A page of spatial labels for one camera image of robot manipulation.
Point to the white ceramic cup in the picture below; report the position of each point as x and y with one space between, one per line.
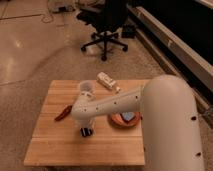
86 88

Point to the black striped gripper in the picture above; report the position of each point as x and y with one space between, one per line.
86 132

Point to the wooden table board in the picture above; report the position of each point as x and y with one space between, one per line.
61 144

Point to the black office chair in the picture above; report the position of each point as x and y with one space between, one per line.
106 18

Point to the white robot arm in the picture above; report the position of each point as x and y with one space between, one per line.
171 132

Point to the small black box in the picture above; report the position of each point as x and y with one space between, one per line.
128 31

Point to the white toy box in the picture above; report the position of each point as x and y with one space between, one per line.
108 82

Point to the long wall rail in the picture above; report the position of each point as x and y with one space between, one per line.
176 57

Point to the orange bowl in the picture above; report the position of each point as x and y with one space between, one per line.
117 121

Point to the blue cloth in bowl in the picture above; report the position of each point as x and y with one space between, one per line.
127 116

